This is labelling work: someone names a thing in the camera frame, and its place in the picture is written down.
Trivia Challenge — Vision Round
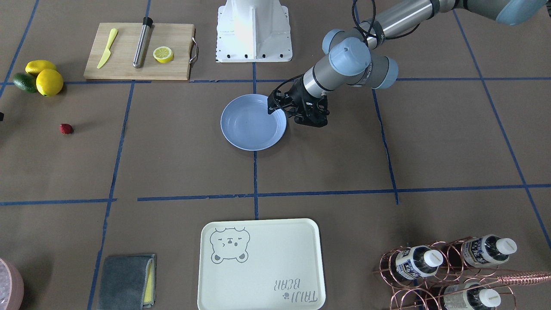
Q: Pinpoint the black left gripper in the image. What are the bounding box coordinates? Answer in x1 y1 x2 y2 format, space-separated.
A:
267 80 329 127

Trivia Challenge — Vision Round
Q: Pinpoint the blue round plate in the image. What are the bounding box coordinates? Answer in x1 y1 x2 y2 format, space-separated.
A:
220 94 288 152

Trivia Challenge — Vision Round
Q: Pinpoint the red strawberry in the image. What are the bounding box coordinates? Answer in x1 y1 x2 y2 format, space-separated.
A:
59 123 74 135

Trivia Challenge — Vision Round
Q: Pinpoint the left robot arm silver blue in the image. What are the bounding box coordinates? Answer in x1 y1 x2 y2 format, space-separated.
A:
267 0 546 127

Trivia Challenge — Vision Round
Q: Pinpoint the lemon half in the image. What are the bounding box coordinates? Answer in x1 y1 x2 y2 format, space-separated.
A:
153 46 174 63

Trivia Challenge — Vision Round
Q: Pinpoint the wooden cutting board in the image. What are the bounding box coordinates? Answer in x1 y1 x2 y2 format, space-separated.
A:
84 23 196 81

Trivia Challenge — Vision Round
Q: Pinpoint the cream bear tray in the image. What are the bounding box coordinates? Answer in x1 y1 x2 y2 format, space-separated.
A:
197 218 326 310

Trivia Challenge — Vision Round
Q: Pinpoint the yellow plastic knife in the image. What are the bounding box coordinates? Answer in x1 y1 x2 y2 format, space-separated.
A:
96 28 118 69

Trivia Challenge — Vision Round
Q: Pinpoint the tea bottle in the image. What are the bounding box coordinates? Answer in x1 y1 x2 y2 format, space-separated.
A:
460 234 518 268
391 245 444 281
441 282 501 310

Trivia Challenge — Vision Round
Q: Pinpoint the yellow lemon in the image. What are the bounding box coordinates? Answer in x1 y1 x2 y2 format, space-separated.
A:
36 69 64 97
25 59 57 76

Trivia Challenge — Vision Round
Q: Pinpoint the grey folded cloth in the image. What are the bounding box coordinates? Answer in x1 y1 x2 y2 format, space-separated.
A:
97 253 157 310

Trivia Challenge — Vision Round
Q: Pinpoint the green avocado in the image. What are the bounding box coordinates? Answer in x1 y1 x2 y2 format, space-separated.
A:
12 72 38 93

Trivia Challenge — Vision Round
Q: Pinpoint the tea bottle rear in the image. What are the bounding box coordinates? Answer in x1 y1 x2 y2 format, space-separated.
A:
460 234 518 268

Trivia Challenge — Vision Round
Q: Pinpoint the tea bottle front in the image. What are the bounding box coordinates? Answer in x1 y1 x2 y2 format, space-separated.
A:
441 282 501 310

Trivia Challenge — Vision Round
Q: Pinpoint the pink bowl with ice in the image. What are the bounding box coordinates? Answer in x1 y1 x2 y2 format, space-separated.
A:
0 259 24 310

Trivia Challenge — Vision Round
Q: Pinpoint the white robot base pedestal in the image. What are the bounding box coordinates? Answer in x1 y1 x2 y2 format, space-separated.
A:
215 0 293 63

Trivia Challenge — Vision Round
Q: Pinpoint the copper wire bottle rack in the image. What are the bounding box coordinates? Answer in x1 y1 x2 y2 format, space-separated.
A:
373 238 550 310

